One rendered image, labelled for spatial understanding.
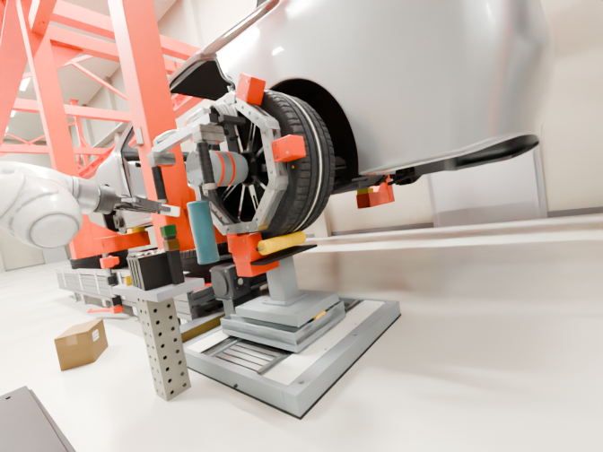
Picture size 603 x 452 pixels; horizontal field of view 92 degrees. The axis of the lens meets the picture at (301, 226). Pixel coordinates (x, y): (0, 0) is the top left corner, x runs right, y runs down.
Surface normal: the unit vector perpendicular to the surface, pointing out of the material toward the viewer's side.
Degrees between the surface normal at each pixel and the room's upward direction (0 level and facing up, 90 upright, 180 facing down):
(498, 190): 90
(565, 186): 90
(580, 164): 90
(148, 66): 90
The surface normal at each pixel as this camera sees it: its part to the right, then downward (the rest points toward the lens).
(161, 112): 0.76, -0.09
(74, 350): 0.28, 0.01
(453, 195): -0.62, 0.15
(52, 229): 0.76, 0.48
